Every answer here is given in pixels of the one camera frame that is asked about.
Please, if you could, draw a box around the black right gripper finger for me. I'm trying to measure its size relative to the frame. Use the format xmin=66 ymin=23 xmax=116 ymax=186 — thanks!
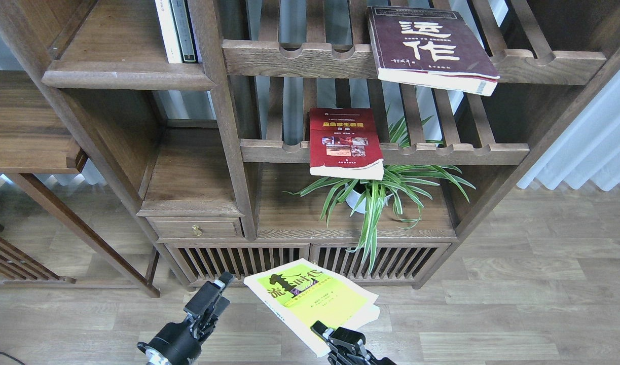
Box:
xmin=311 ymin=321 xmax=366 ymax=353

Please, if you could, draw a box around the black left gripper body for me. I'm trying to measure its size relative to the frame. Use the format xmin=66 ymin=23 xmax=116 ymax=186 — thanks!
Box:
xmin=137 ymin=317 xmax=214 ymax=364

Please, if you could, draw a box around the white plant pot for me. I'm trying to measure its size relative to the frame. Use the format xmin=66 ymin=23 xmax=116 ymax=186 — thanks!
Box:
xmin=345 ymin=179 xmax=392 ymax=216

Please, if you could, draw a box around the red book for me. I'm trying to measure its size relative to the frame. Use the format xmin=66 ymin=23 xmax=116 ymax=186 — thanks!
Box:
xmin=308 ymin=107 xmax=384 ymax=180

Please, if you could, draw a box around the green spider plant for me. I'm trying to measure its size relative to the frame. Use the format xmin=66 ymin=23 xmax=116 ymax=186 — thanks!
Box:
xmin=297 ymin=107 xmax=470 ymax=270

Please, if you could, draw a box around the brass drawer knob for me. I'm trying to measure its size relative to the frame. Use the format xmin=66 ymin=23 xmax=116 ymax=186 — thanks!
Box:
xmin=191 ymin=225 xmax=203 ymax=236

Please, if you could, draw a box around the yellow-green book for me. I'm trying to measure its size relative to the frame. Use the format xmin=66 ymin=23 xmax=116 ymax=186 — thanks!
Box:
xmin=243 ymin=259 xmax=381 ymax=357

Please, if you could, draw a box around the white curtain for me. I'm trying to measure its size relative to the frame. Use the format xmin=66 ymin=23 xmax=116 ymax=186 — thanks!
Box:
xmin=518 ymin=70 xmax=620 ymax=191

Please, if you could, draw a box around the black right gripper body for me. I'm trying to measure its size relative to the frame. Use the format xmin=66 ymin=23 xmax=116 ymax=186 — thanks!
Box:
xmin=328 ymin=346 xmax=396 ymax=365

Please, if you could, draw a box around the grey-green upright book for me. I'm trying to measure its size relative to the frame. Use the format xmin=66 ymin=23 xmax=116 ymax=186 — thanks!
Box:
xmin=170 ymin=1 xmax=198 ymax=64

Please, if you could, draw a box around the dark wooden bookshelf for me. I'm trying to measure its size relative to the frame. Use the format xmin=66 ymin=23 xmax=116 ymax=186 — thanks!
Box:
xmin=0 ymin=1 xmax=620 ymax=288

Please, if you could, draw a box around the white upright book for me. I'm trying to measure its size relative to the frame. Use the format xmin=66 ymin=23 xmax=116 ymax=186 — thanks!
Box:
xmin=155 ymin=0 xmax=183 ymax=64

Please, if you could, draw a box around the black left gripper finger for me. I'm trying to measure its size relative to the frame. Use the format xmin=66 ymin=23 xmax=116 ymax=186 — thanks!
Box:
xmin=184 ymin=272 xmax=235 ymax=330

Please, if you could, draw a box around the wooden side table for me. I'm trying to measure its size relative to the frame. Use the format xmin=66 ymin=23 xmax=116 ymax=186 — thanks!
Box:
xmin=0 ymin=70 xmax=160 ymax=298

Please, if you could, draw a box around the dark maroon book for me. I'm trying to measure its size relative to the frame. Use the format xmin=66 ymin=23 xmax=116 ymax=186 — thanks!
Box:
xmin=368 ymin=6 xmax=500 ymax=96

